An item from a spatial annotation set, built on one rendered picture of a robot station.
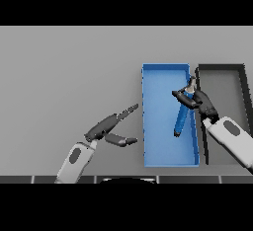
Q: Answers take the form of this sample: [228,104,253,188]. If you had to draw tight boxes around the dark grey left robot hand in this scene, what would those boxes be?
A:
[84,103,139,148]

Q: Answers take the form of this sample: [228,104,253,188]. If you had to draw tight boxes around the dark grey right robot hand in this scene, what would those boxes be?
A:
[171,89,220,125]

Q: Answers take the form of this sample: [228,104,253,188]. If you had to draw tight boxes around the dark grey bin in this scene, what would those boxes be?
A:
[194,63,253,166]

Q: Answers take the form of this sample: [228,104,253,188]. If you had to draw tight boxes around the blue bin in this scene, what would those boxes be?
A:
[140,62,201,169]

